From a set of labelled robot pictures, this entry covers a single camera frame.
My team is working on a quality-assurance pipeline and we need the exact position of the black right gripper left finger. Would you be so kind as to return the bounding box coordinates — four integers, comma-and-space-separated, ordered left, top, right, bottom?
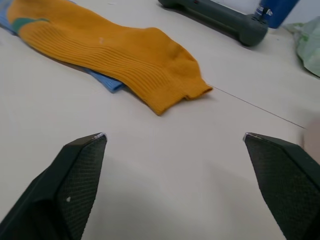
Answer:
0, 132, 108, 240

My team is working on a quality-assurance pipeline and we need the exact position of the light blue sock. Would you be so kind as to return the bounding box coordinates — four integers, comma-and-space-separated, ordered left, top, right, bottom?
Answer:
0, 0, 126, 94

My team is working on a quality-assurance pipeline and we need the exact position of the mustard yellow ribbed sock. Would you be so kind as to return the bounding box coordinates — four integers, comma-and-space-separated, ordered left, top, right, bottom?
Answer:
6, 0, 214, 116

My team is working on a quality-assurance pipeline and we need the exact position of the light green plastic bag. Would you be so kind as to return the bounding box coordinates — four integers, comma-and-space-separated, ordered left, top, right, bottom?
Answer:
283, 16, 320, 77

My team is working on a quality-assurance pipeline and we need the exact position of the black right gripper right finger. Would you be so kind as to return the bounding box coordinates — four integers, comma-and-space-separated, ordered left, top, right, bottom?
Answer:
242, 132, 320, 240

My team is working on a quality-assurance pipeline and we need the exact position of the blue container with white print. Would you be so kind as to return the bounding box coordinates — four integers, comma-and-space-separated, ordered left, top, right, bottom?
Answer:
255, 0, 301, 29

